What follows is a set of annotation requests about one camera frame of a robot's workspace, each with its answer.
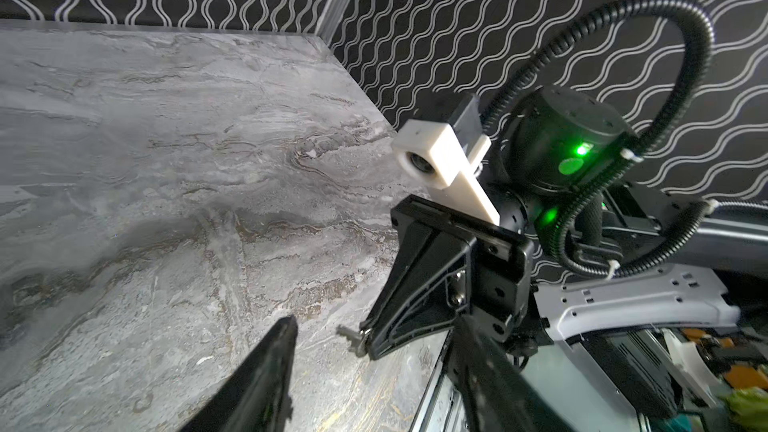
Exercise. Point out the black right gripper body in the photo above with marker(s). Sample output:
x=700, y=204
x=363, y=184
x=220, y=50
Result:
x=500, y=263

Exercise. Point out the aluminium linear rail base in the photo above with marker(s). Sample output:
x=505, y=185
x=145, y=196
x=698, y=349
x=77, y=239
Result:
x=441, y=407

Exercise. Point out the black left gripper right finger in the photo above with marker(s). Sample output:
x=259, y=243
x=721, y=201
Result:
x=494, y=394

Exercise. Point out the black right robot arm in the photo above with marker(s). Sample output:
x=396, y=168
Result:
x=531, y=236

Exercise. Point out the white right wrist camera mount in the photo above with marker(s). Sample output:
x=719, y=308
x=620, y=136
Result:
x=443, y=150

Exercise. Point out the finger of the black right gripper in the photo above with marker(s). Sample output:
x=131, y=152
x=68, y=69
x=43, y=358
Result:
x=427, y=288

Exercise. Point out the small silver key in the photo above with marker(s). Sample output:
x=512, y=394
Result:
x=357, y=339

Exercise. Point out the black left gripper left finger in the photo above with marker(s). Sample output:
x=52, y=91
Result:
x=256, y=397

